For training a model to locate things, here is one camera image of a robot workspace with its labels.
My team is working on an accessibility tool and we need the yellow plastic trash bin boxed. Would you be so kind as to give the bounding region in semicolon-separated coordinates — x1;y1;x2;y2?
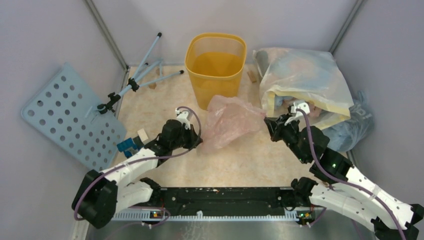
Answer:
184;32;247;110

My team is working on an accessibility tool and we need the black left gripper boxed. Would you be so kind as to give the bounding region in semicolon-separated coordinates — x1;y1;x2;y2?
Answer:
170;123;203;150

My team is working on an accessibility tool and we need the light blue perforated board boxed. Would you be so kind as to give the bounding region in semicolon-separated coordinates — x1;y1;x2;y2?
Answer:
21;63;127;172

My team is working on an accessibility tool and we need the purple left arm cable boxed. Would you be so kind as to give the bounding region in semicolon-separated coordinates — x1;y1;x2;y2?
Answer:
73;105;203;228

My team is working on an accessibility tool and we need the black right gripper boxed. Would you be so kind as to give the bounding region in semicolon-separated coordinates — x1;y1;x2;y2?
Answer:
263;112;309;164

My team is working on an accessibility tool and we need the pink plastic trash bag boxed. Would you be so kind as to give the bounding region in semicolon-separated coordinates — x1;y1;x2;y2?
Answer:
200;95;266;154

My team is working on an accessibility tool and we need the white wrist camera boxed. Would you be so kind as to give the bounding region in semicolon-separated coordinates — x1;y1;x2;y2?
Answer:
284;100;311;126
175;109;193;130

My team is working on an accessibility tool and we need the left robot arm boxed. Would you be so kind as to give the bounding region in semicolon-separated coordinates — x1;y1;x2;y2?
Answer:
71;119;203;229

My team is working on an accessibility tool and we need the wooden block near tripod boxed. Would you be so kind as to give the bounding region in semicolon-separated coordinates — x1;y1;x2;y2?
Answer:
148;82;157;90

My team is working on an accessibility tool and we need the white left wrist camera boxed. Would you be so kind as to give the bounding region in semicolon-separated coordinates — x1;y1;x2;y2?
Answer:
175;109;193;130

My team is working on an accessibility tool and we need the light blue tripod stand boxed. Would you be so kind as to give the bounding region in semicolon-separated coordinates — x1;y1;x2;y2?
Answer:
94;32;185;115

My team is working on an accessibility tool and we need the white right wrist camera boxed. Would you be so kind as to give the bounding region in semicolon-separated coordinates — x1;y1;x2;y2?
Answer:
284;100;311;126

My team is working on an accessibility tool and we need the blue plastic bag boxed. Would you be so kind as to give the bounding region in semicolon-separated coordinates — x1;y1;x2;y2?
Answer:
322;90;375;152

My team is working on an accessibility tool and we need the pale wooden block left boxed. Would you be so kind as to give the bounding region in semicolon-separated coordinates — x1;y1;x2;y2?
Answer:
137;128;149;142

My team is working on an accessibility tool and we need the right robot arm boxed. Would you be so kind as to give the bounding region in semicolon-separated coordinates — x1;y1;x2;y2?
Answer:
264;114;424;240

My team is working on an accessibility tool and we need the small wooden block back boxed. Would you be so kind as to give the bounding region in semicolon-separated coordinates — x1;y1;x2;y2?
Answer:
247;70;257;83

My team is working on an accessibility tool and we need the blue block toy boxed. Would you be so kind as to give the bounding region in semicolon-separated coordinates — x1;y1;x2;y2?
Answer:
116;136;145;159

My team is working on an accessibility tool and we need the large yellow translucent bag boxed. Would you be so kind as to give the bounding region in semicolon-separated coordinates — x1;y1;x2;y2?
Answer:
252;47;354;130

